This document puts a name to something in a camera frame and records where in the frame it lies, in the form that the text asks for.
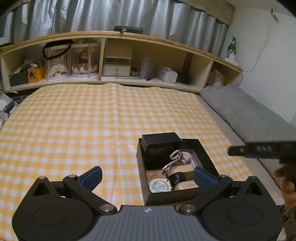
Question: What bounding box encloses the black storage box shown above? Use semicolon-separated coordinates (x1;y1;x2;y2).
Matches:
137;138;219;206

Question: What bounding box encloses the light wooden oval box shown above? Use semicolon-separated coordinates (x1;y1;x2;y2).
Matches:
166;164;194;180

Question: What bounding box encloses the black round tin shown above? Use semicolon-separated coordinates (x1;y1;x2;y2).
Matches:
168;172;186;186

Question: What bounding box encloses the white round tape measure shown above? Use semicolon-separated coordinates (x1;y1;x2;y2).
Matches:
149;178;172;193

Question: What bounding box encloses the wooden carved character block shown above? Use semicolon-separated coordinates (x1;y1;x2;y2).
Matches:
146;170;167;184

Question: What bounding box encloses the small black cardboard box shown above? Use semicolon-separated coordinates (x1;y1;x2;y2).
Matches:
140;132;182;170

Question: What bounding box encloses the beige Kinyo earbud case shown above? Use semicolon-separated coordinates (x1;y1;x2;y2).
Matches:
174;180;199;191

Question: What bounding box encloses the person's right hand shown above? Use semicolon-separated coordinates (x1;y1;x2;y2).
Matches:
273;165;296;210

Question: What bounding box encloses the grey pillow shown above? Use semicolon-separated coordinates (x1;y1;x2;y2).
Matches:
200;85;295;144

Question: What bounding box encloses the yellow checkered tablecloth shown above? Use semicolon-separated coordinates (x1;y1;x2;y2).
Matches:
1;83;251;240

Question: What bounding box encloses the white box on floor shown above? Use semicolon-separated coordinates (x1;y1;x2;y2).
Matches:
0;93;19;122

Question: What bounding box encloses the green glass bottle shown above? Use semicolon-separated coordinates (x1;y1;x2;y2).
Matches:
226;37;236;60

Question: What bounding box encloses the white tissue box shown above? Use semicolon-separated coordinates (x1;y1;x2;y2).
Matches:
154;64;178;83

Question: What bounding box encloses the doll in clear case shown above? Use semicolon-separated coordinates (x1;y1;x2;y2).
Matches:
42;39;73;81

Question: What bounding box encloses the yellow box on shelf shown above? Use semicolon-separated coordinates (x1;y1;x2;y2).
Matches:
27;66;46;83

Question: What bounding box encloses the white small drawer box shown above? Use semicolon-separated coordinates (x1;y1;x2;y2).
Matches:
102;57;131;77

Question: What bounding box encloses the purple box on shelf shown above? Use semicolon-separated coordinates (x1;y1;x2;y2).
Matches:
139;57;154;79

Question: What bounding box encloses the wooden shelf unit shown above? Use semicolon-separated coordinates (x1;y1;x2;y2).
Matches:
1;31;242;93

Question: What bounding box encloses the dark green case on shelf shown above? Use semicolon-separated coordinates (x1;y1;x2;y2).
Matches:
113;26;143;34

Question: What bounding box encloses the silver grey curtain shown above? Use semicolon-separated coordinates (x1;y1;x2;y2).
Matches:
1;1;228;56

